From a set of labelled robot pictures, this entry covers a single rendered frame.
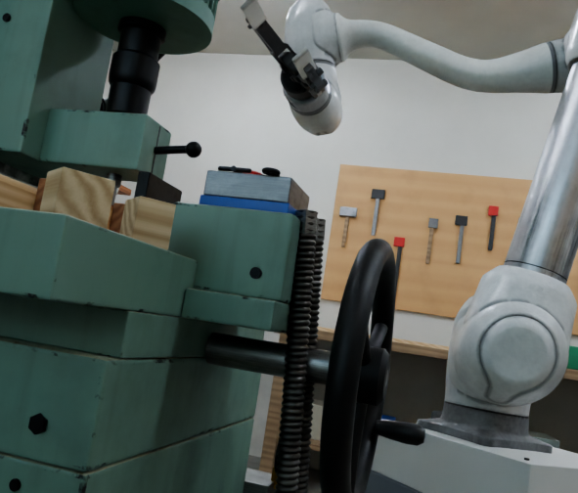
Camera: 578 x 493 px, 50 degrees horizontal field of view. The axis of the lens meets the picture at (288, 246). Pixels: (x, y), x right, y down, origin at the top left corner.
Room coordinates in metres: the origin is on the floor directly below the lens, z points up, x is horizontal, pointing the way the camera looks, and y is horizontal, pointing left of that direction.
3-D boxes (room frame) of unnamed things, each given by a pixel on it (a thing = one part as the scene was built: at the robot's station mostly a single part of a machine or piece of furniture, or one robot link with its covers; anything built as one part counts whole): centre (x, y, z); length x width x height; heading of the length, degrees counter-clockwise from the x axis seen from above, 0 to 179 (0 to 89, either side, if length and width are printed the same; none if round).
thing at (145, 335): (0.75, 0.17, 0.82); 0.40 x 0.21 x 0.04; 164
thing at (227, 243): (0.70, 0.04, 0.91); 0.15 x 0.14 x 0.09; 164
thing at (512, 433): (1.22, -0.41, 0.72); 0.22 x 0.18 x 0.06; 29
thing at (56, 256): (0.73, 0.13, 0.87); 0.61 x 0.30 x 0.06; 164
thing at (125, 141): (0.77, 0.25, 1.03); 0.14 x 0.07 x 0.09; 74
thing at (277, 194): (0.71, 0.04, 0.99); 0.13 x 0.11 x 0.06; 164
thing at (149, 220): (0.59, 0.14, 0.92); 0.04 x 0.04 x 0.04; 31
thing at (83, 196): (0.50, 0.17, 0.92); 0.04 x 0.04 x 0.04; 37
